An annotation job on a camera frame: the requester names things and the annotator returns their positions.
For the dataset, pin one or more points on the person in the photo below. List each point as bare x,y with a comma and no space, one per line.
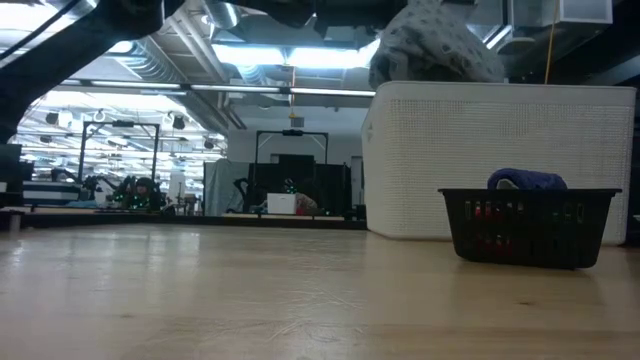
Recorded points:
144,192
302,200

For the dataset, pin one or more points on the black plastic slotted basket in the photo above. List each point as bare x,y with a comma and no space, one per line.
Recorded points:
530,235

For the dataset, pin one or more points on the grey fabric cover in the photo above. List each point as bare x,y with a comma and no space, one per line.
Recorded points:
220,185

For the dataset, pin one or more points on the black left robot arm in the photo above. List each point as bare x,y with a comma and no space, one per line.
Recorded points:
60,55

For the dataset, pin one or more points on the purple rolled towel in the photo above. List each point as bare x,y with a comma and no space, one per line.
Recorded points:
527,179

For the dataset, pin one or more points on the white cardboard box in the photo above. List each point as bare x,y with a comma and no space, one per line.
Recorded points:
281,204

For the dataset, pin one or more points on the black gantry frame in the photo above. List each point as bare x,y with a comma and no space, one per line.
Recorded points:
292,133
120,125

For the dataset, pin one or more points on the grey patterned hospital gown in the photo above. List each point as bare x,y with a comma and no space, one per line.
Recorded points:
435,45

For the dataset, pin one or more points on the white perforated laundry bin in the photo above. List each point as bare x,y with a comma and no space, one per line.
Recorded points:
425,160

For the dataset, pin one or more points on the red item in basket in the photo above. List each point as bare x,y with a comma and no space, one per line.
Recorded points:
492,210

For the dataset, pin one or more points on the background black robot arms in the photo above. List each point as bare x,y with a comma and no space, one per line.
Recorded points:
100,187

